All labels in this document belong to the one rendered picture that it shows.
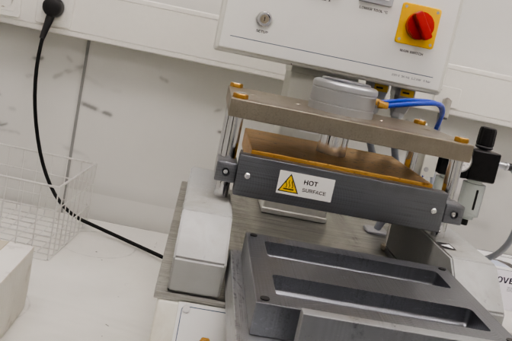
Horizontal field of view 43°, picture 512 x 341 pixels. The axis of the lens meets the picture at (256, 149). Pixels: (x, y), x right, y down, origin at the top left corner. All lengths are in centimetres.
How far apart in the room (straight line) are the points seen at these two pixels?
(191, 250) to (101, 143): 79
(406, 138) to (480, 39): 70
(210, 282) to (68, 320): 37
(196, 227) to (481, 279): 29
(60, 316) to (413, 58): 61
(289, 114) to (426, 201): 18
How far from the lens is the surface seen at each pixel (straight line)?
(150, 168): 136
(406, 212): 72
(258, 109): 68
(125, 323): 96
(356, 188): 70
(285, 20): 90
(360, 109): 75
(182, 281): 62
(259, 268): 53
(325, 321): 43
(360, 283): 55
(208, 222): 63
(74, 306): 99
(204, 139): 134
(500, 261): 133
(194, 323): 62
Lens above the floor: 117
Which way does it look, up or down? 9 degrees down
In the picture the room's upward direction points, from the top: 12 degrees clockwise
